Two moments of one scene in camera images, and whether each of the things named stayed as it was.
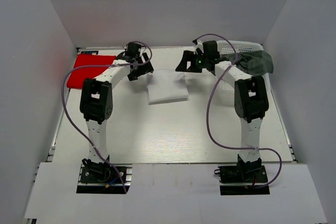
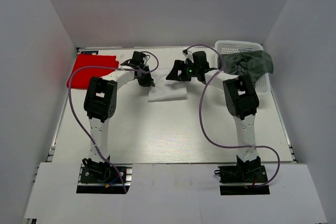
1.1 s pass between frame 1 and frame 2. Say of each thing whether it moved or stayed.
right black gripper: moved
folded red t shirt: stayed
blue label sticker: stayed
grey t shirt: stayed
